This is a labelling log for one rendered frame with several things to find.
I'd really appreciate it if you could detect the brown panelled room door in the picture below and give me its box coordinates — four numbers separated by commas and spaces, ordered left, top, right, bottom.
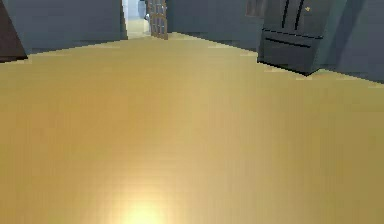
147, 0, 169, 41

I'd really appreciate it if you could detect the dark grey fridge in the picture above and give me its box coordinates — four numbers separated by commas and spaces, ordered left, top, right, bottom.
256, 0, 348, 76

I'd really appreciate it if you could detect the dark brown cupboard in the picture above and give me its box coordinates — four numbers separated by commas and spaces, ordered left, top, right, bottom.
0, 0, 29, 63

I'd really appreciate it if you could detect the black fridge drawer handle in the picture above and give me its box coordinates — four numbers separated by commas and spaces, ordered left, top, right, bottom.
264, 37, 312, 49

